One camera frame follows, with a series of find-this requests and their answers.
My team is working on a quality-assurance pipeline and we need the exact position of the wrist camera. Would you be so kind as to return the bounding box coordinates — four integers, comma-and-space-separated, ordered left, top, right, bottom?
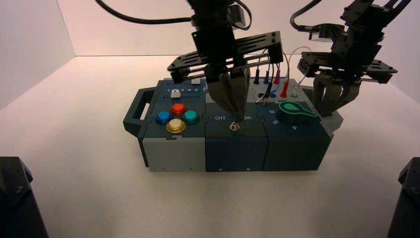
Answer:
229, 2, 247, 30
309, 23, 346, 44

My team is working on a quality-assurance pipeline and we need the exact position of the green round button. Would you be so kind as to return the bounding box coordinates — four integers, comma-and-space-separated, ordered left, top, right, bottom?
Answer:
182, 110, 201, 125

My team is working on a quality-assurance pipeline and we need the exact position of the black plug with metal pins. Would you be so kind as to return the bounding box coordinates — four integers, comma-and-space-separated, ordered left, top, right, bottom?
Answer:
262, 82, 274, 106

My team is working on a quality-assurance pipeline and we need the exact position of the blue round button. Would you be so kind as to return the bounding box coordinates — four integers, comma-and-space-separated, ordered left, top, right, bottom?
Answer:
155, 111, 173, 125

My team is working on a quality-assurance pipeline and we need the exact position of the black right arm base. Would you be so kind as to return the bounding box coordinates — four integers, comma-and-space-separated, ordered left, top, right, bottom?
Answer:
386, 157, 420, 238

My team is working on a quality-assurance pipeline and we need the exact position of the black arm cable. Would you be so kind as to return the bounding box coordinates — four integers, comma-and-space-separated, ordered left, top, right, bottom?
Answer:
290, 0, 324, 33
94, 0, 195, 26

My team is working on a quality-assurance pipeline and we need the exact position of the blue grey task box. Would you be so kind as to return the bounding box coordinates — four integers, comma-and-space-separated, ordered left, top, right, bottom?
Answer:
123, 77, 344, 173

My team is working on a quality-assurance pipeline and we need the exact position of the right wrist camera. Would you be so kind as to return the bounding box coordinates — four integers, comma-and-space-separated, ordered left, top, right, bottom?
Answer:
309, 23, 346, 44

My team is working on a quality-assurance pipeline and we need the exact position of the yellow round button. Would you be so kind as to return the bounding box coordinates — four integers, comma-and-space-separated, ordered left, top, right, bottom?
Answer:
166, 119, 187, 134

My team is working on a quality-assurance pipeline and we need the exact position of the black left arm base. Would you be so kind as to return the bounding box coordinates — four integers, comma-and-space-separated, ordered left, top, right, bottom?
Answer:
0, 156, 50, 238

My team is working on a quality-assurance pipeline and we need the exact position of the red round button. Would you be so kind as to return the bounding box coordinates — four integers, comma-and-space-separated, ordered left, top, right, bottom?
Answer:
171, 103, 187, 117

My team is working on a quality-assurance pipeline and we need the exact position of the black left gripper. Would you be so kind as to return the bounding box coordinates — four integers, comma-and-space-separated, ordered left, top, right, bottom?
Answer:
167, 28, 284, 122

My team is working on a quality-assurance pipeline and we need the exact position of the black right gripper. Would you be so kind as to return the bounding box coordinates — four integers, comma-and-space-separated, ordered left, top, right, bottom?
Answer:
297, 25, 399, 118

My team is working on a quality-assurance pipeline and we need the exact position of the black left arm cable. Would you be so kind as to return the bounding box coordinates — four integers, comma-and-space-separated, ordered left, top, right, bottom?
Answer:
94, 0, 195, 26

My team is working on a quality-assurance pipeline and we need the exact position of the green rotary knob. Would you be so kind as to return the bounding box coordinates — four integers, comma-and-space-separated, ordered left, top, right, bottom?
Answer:
278, 101, 319, 125

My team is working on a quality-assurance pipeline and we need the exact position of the white wire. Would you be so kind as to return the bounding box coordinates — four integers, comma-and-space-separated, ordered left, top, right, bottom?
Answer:
286, 46, 312, 89

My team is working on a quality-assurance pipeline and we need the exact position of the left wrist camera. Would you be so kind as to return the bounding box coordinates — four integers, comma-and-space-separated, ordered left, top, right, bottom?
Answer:
229, 2, 247, 30

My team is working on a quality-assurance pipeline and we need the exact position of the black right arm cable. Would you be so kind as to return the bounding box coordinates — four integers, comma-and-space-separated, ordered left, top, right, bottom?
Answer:
290, 0, 324, 33

